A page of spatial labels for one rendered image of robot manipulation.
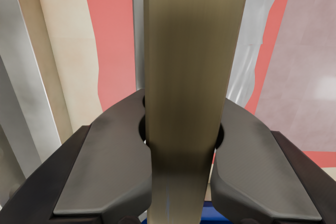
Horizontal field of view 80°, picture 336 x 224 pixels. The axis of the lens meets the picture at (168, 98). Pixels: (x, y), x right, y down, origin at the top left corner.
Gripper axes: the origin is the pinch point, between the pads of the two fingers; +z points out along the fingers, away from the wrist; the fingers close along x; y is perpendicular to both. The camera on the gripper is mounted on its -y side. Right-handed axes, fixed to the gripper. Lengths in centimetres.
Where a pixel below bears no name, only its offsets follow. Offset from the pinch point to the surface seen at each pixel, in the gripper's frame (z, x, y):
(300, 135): 13.5, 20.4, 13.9
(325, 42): 13.5, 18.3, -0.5
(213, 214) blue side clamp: 9.0, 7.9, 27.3
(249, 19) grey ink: 12.9, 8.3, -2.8
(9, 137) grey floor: 109, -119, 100
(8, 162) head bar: 8.5, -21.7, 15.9
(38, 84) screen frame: 10.0, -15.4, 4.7
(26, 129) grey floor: 109, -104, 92
